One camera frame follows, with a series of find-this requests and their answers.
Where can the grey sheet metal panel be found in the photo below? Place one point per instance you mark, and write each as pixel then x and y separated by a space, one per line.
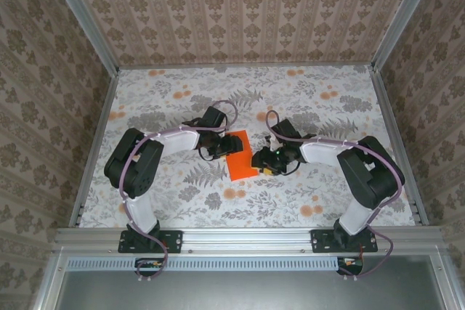
pixel 236 292

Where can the wide aluminium mounting rail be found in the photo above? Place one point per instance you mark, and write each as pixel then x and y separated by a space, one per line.
pixel 247 239

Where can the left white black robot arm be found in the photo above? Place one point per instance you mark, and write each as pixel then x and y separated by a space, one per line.
pixel 138 172

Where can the aluminium lower frame rail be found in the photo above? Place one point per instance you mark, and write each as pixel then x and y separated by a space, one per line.
pixel 49 281
pixel 447 281

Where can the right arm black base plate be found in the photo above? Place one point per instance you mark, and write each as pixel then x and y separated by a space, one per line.
pixel 319 241

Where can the aluminium frame post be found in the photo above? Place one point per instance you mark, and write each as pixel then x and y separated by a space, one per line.
pixel 81 16
pixel 403 16

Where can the black connector board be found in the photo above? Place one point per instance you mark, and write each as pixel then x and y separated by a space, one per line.
pixel 147 264
pixel 350 263

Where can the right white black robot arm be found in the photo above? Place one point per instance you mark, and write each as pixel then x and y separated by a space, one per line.
pixel 374 179

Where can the aluminium table side rail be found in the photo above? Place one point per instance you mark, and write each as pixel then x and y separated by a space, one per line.
pixel 95 143
pixel 397 143

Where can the thin aluminium table rail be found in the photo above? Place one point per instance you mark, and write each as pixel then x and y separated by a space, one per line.
pixel 247 66

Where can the orange cloth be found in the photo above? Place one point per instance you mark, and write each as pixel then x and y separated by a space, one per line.
pixel 241 170

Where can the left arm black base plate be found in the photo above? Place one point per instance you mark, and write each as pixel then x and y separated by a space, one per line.
pixel 174 241

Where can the floral patterned table cover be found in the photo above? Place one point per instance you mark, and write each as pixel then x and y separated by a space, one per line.
pixel 254 208

